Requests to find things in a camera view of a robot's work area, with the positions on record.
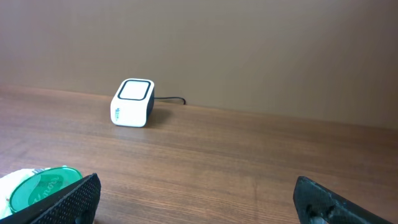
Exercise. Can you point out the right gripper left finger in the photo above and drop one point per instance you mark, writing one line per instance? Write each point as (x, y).
(75, 204)

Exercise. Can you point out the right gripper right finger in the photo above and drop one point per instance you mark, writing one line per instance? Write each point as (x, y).
(316, 204)

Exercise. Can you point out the green lid seasoning jar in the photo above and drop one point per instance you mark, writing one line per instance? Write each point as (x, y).
(42, 184)

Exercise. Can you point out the light green wipes packet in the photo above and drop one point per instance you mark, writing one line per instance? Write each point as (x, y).
(11, 181)

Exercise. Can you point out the white barcode scanner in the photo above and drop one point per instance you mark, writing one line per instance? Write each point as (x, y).
(133, 103)

